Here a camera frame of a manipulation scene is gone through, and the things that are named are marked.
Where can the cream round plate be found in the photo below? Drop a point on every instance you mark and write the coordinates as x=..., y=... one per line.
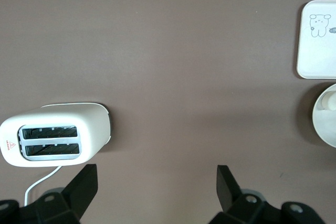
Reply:
x=326, y=129

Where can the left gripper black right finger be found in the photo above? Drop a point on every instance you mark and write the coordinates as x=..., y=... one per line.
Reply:
x=228, y=195

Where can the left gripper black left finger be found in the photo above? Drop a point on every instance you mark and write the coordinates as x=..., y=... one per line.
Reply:
x=78, y=195

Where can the cream rabbit print tray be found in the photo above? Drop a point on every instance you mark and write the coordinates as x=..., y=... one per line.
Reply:
x=309, y=58

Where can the brown table cover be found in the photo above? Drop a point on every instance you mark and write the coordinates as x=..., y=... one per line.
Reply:
x=168, y=77

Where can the white two-slot toaster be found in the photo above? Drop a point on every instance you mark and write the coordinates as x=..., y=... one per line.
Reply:
x=92, y=129

